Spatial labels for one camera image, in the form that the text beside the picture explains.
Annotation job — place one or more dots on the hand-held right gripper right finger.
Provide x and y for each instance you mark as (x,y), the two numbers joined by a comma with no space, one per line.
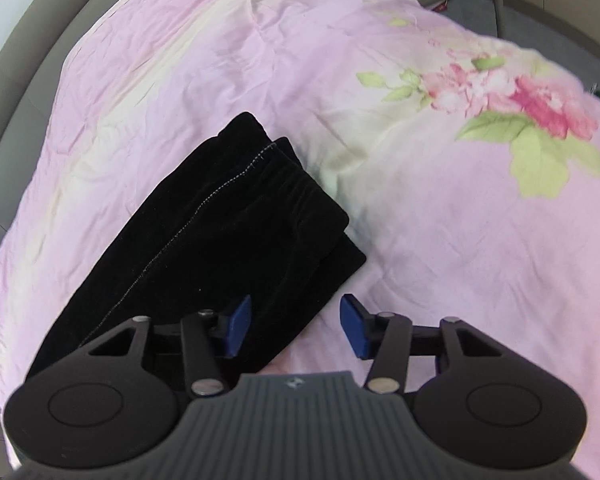
(356,329)

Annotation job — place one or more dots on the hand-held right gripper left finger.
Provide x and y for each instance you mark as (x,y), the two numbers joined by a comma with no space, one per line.
(239,327)

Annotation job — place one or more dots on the black pants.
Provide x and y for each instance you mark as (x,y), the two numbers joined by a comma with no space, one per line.
(215,240)

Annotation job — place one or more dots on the pink floral blanket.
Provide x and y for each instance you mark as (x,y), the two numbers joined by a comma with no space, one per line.
(430,210)

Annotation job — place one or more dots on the grey upholstered bed headboard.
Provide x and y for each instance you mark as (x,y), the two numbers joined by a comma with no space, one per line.
(25,80)

